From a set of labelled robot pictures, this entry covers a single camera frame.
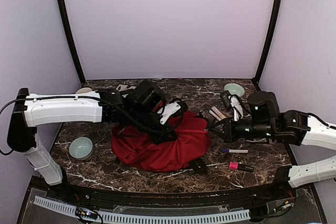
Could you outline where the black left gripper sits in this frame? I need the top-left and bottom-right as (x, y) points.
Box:
(128, 105), (177, 145)

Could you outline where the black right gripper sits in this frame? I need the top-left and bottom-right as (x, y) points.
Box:
(209, 115), (275, 143)

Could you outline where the red student backpack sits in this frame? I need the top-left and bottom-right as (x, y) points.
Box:
(111, 110), (212, 172)

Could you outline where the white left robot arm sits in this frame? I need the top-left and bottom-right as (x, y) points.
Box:
(3, 80), (185, 201)

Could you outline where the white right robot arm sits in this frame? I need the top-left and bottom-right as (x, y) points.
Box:
(208, 91), (335, 200)

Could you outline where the pink yellow pastel highlighter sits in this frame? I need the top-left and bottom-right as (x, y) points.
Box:
(212, 106), (226, 119)

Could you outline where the teal capped white marker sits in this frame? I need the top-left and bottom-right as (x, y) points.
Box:
(209, 110), (222, 121)

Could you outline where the purple capped white marker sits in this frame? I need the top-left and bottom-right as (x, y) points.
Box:
(222, 149), (249, 154)

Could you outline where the pink and black highlighter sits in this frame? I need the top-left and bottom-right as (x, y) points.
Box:
(229, 162), (254, 173)

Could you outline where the green bowl back right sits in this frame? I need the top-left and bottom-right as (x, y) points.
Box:
(224, 83), (245, 98)

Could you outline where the green bowl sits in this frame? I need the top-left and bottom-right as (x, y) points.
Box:
(69, 137), (93, 161)
(224, 83), (245, 98)

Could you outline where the floral ceramic trivet tile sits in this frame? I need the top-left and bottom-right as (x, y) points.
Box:
(116, 84), (136, 92)

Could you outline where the green bowl front left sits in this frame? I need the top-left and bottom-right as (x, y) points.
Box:
(69, 137), (93, 161)

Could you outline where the cream floral mug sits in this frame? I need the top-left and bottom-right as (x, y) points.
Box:
(76, 87), (92, 94)

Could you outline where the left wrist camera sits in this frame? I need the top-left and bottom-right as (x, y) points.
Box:
(157, 101), (187, 125)

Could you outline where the black curved table edge rail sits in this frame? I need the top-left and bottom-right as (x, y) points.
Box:
(31, 176), (313, 209)

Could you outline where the white slotted cable duct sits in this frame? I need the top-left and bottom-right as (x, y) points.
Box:
(34, 196), (250, 223)

